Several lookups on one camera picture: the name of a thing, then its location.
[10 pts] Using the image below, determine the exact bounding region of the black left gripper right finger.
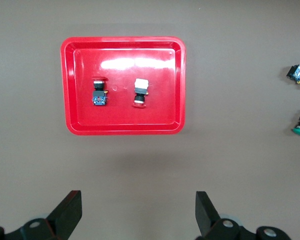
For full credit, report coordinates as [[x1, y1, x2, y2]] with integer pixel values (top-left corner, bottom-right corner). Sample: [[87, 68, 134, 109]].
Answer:
[[194, 190, 243, 240]]

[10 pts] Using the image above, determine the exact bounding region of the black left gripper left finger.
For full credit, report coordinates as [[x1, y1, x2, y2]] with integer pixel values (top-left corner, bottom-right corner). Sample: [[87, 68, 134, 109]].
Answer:
[[19, 189, 83, 240]]

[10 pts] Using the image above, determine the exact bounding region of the red push button switch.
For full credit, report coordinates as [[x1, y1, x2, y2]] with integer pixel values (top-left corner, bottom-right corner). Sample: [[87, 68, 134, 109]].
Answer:
[[90, 75, 109, 107], [132, 77, 151, 109]]

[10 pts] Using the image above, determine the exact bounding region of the red plastic tray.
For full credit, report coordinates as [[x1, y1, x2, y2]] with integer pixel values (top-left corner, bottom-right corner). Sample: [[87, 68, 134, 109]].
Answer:
[[60, 35, 187, 136]]

